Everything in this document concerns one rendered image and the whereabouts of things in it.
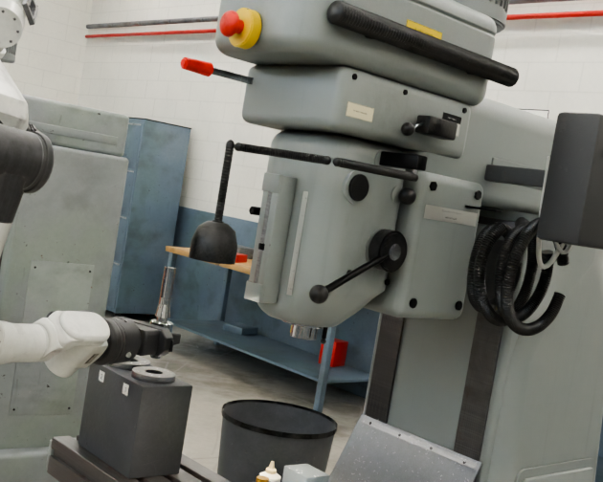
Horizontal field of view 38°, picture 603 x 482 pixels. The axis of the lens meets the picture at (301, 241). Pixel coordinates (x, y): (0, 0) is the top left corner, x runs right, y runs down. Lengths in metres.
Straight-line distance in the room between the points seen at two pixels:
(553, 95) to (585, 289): 4.51
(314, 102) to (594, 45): 4.95
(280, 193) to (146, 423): 0.60
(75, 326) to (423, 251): 0.62
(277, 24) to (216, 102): 7.61
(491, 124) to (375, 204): 0.32
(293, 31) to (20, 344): 0.67
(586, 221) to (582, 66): 4.83
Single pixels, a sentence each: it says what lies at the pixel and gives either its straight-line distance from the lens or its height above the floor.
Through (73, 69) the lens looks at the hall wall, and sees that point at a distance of 11.36.
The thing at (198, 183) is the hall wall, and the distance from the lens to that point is 8.98.
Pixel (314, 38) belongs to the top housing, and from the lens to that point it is 1.31.
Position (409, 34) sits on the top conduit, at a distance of 1.39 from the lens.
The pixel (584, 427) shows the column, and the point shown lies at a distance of 1.98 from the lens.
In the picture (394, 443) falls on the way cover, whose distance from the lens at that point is 1.86.
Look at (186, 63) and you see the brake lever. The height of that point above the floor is 1.70.
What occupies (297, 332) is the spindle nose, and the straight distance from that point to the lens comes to 1.51.
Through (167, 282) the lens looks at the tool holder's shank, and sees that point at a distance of 1.79.
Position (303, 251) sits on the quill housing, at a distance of 1.41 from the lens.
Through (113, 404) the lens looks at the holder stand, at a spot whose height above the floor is 1.04.
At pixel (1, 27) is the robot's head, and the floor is 1.70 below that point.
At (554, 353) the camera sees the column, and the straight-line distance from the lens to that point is 1.81.
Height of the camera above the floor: 1.52
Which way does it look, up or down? 3 degrees down
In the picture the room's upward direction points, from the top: 9 degrees clockwise
